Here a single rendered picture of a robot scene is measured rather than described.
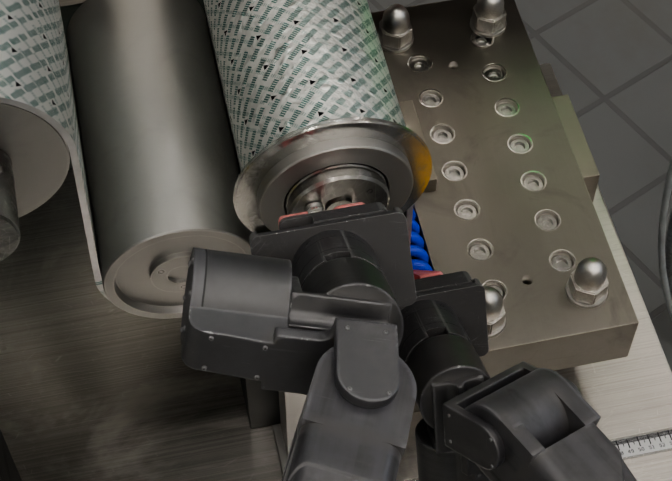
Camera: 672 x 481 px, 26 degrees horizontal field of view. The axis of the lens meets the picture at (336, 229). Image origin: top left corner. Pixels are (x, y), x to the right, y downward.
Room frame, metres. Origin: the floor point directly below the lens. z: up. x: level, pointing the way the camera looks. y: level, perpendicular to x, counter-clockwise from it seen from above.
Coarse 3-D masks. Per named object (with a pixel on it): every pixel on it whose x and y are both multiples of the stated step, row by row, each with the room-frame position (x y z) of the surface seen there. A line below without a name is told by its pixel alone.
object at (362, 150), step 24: (312, 144) 0.62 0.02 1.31; (336, 144) 0.62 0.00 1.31; (360, 144) 0.62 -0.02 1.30; (384, 144) 0.63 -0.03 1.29; (288, 168) 0.61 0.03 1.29; (312, 168) 0.61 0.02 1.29; (384, 168) 0.62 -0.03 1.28; (408, 168) 0.63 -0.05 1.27; (264, 192) 0.61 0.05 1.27; (408, 192) 0.63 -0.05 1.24; (264, 216) 0.61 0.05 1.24
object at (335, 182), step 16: (320, 176) 0.61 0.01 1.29; (336, 176) 0.61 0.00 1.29; (352, 176) 0.61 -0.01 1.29; (368, 176) 0.61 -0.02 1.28; (384, 176) 0.63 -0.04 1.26; (288, 192) 0.61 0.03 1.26; (304, 192) 0.60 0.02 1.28; (320, 192) 0.60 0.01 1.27; (336, 192) 0.61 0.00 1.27; (352, 192) 0.61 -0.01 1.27; (368, 192) 0.61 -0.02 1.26; (384, 192) 0.61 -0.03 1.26; (288, 208) 0.60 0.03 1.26; (304, 208) 0.60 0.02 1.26
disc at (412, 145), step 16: (304, 128) 0.62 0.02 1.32; (320, 128) 0.62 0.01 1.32; (336, 128) 0.63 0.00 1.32; (352, 128) 0.63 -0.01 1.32; (368, 128) 0.63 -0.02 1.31; (384, 128) 0.63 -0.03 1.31; (400, 128) 0.64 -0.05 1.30; (272, 144) 0.62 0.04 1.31; (288, 144) 0.62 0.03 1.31; (304, 144) 0.62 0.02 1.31; (400, 144) 0.64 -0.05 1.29; (416, 144) 0.64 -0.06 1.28; (256, 160) 0.61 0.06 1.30; (272, 160) 0.62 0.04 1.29; (416, 160) 0.64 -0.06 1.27; (240, 176) 0.61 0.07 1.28; (256, 176) 0.61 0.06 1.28; (416, 176) 0.64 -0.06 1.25; (240, 192) 0.61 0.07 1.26; (256, 192) 0.61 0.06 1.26; (416, 192) 0.64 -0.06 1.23; (240, 208) 0.61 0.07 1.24; (256, 208) 0.61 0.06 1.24; (256, 224) 0.61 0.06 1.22
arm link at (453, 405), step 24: (480, 384) 0.50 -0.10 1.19; (504, 384) 0.50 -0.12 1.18; (456, 408) 0.47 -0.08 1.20; (456, 432) 0.46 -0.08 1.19; (480, 432) 0.45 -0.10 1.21; (432, 456) 0.47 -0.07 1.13; (456, 456) 0.47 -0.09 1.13; (480, 456) 0.44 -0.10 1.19; (504, 456) 0.43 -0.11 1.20; (432, 480) 0.46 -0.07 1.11; (456, 480) 0.46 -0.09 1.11; (480, 480) 0.45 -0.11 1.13
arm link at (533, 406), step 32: (512, 384) 0.49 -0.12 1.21; (544, 384) 0.48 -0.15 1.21; (480, 416) 0.46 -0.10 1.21; (512, 416) 0.45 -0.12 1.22; (544, 416) 0.46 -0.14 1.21; (576, 416) 0.46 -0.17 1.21; (512, 448) 0.43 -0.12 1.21; (544, 448) 0.43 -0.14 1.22; (576, 448) 0.43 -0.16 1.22; (608, 448) 0.43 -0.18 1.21; (512, 480) 0.42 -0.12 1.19; (544, 480) 0.41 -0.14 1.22; (576, 480) 0.41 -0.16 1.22; (608, 480) 0.41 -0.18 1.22
